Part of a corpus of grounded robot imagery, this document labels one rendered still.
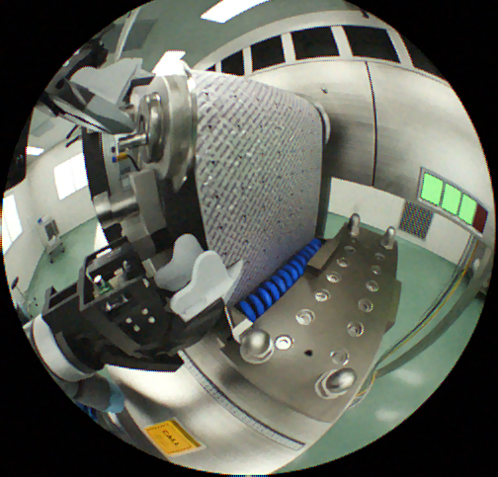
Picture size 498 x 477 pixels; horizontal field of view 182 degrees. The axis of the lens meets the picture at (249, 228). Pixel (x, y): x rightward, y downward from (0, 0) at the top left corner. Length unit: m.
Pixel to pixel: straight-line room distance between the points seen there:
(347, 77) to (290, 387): 0.51
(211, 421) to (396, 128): 0.61
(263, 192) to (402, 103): 0.35
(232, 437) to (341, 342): 0.24
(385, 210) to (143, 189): 2.82
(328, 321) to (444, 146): 0.39
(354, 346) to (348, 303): 0.07
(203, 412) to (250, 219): 0.32
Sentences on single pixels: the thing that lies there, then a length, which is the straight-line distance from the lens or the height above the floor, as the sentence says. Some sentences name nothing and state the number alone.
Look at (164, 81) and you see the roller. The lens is 0.16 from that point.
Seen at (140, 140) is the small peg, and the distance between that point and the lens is 0.16.
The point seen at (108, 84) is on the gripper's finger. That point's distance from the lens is 0.15.
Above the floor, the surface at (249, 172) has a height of 1.19.
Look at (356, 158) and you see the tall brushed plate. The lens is 0.39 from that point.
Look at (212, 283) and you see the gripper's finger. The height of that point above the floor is 1.11.
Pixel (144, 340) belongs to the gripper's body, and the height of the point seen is 1.10.
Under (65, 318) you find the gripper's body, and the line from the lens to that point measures 0.15.
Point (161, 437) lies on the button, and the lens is 0.35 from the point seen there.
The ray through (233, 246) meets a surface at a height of 1.12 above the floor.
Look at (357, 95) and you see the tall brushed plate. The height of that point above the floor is 1.34.
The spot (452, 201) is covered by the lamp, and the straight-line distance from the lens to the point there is 0.42.
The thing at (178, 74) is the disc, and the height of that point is 1.29.
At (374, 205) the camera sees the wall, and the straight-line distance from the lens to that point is 2.83.
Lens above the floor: 1.22
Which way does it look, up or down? 29 degrees down
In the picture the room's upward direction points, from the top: 4 degrees counter-clockwise
